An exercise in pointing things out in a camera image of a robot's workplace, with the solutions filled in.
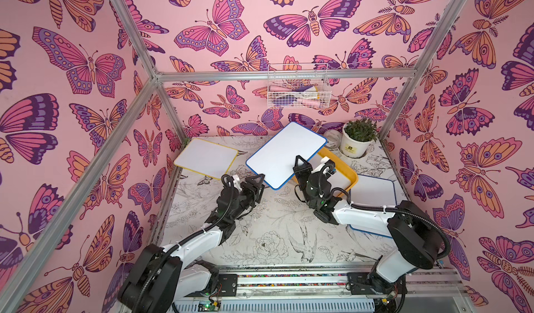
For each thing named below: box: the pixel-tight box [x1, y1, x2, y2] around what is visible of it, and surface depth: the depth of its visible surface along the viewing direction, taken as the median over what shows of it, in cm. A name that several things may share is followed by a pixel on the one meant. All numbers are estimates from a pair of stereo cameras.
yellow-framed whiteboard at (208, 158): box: [173, 137, 240, 180], surface depth 119 cm
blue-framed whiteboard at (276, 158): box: [245, 121, 329, 190], surface depth 89 cm
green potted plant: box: [343, 117, 379, 142], surface depth 102 cm
